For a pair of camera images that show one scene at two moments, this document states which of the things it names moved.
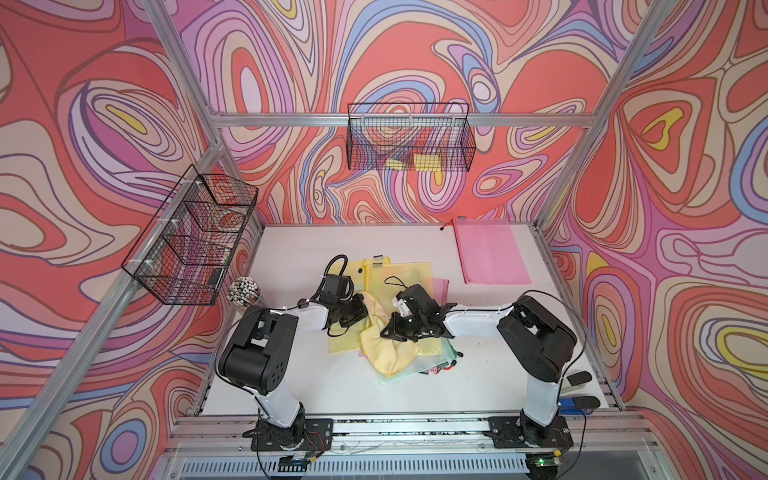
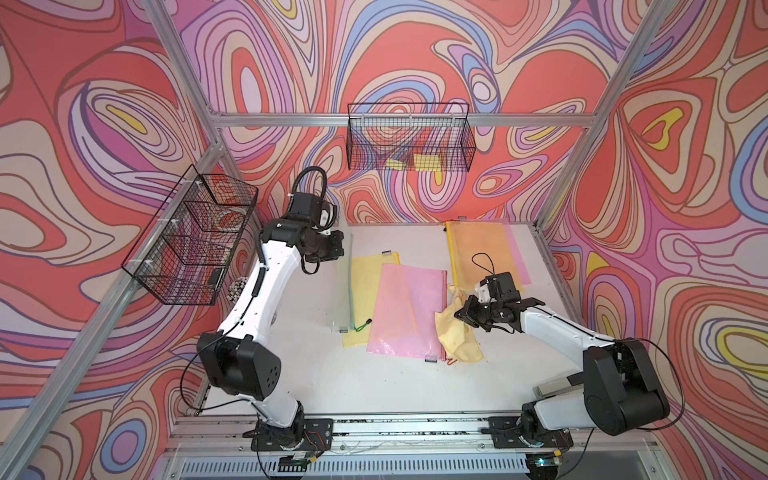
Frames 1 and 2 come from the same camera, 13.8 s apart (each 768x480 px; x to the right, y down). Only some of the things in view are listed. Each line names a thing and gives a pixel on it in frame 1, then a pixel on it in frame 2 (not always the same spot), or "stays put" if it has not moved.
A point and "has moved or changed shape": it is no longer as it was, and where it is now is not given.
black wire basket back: x=410 y=136 stays put
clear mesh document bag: x=424 y=362 has moved or changed shape
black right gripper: x=394 y=331 to x=467 y=313
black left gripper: x=361 y=310 to x=336 y=247
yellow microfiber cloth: x=387 y=356 to x=459 y=337
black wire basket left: x=185 y=255 stays put
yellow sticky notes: x=422 y=162 stays put
